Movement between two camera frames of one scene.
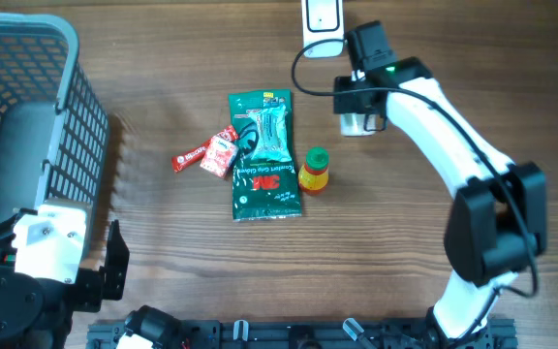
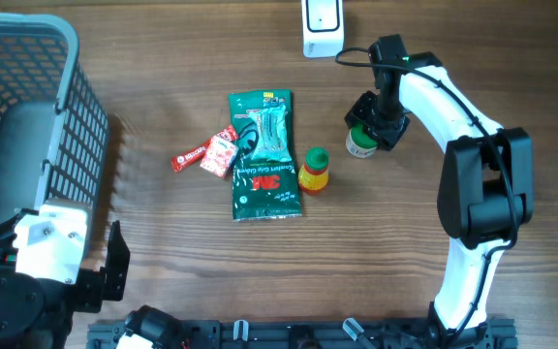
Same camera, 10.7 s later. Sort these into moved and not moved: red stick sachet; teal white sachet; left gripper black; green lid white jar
Moved: green lid white jar
Not moved: teal white sachet; left gripper black; red stick sachet
